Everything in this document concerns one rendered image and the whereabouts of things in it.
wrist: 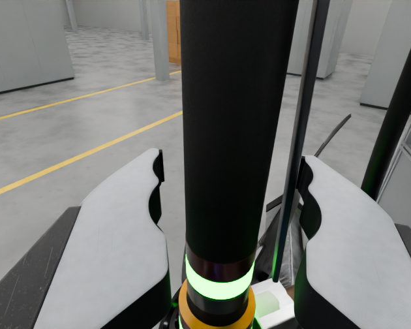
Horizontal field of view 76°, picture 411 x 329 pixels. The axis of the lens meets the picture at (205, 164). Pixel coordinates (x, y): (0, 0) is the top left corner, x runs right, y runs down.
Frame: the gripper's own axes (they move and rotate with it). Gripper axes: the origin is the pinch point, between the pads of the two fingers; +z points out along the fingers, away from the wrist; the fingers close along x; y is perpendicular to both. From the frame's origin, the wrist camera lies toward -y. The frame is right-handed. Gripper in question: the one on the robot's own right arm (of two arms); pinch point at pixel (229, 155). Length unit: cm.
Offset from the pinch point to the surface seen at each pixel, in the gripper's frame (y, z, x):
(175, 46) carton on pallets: 110, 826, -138
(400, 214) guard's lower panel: 78, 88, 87
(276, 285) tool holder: 11.0, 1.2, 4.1
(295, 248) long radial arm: 37.1, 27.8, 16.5
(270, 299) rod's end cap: 10.7, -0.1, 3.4
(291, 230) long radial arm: 37, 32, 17
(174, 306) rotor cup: 31.4, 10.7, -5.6
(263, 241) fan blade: 22.1, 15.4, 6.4
